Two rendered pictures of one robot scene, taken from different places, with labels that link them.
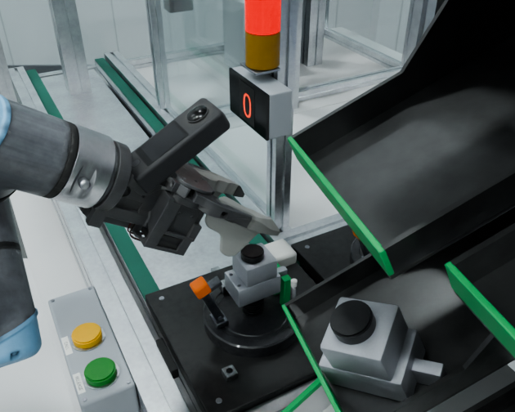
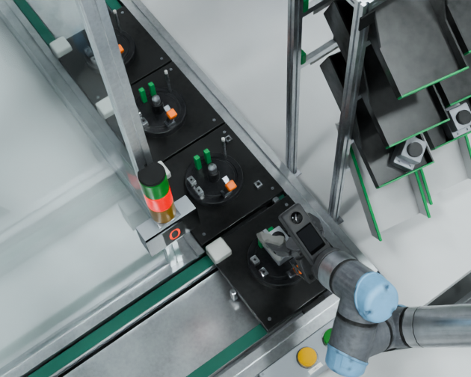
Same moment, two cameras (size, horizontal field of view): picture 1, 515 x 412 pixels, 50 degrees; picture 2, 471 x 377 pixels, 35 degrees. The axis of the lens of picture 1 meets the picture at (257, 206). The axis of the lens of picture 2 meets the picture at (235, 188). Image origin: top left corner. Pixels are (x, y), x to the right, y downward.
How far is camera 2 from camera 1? 1.38 m
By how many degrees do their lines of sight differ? 61
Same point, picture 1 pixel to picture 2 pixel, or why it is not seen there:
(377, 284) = (367, 150)
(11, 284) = not seen: hidden behind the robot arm
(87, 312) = (285, 366)
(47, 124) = (356, 265)
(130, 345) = (308, 329)
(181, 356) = (314, 294)
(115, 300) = (268, 354)
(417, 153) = (398, 106)
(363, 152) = (391, 124)
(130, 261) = (224, 360)
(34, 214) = not seen: outside the picture
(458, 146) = not seen: hidden behind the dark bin
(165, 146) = (314, 235)
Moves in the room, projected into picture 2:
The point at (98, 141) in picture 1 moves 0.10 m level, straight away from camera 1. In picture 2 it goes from (340, 254) to (291, 277)
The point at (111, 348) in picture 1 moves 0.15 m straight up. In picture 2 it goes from (312, 339) to (315, 318)
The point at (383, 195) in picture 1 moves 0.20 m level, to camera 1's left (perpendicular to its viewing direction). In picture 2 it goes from (414, 120) to (442, 214)
